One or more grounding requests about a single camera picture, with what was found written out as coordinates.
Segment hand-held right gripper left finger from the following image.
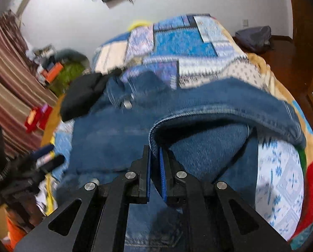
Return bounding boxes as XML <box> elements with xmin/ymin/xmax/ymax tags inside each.
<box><xmin>13</xmin><ymin>144</ymin><xmax>152</xmax><ymax>252</ymax></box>

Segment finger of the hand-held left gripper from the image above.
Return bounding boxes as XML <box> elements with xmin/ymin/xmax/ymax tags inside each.
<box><xmin>36</xmin><ymin>154</ymin><xmax>66</xmax><ymax>175</ymax></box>
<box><xmin>32</xmin><ymin>144</ymin><xmax>55</xmax><ymax>161</ymax></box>

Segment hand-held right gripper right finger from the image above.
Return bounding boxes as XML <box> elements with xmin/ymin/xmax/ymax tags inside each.
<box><xmin>159</xmin><ymin>147</ymin><xmax>293</xmax><ymax>252</ymax></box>

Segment blue denim jeans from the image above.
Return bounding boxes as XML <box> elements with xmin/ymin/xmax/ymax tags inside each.
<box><xmin>55</xmin><ymin>70</ymin><xmax>306</xmax><ymax>252</ymax></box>

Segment yellow cloth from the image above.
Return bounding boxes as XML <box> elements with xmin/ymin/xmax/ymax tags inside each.
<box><xmin>42</xmin><ymin>175</ymin><xmax>58</xmax><ymax>217</ymax></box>

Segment red plush toy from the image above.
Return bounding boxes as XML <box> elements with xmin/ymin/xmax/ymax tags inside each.
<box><xmin>25</xmin><ymin>104</ymin><xmax>53</xmax><ymax>133</ymax></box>

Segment orange cloth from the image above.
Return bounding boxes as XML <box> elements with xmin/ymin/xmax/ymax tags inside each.
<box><xmin>5</xmin><ymin>211</ymin><xmax>27</xmax><ymax>251</ymax></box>

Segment black garment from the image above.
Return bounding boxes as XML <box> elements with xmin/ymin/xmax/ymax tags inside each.
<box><xmin>60</xmin><ymin>68</ymin><xmax>121</xmax><ymax>122</ymax></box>

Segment green covered side table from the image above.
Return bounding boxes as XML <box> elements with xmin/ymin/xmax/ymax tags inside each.
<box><xmin>48</xmin><ymin>62</ymin><xmax>87</xmax><ymax>96</ymax></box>

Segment orange box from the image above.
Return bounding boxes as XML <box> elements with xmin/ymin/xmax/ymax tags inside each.
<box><xmin>45</xmin><ymin>62</ymin><xmax>64</xmax><ymax>82</ymax></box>

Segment striped brown curtain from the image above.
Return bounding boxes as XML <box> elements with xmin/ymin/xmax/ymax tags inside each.
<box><xmin>0</xmin><ymin>9</ymin><xmax>58</xmax><ymax>158</ymax></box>

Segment pile of clutter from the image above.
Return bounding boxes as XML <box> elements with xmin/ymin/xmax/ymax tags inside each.
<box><xmin>26</xmin><ymin>44</ymin><xmax>65</xmax><ymax>85</ymax></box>

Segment grey cloth bundle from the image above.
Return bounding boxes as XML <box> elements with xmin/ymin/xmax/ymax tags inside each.
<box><xmin>56</xmin><ymin>48</ymin><xmax>89</xmax><ymax>66</ymax></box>

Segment blue patchwork blanket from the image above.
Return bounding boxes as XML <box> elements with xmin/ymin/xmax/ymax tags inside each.
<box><xmin>41</xmin><ymin>13</ymin><xmax>308</xmax><ymax>250</ymax></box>

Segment yellow foam tube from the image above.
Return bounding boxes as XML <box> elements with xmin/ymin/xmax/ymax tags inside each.
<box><xmin>127</xmin><ymin>19</ymin><xmax>154</xmax><ymax>31</ymax></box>

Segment grey bag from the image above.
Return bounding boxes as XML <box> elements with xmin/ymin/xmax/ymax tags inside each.
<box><xmin>235</xmin><ymin>26</ymin><xmax>274</xmax><ymax>52</ymax></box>

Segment brown wooden wardrobe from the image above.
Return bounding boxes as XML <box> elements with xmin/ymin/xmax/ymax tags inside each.
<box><xmin>286</xmin><ymin>0</ymin><xmax>313</xmax><ymax>129</ymax></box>

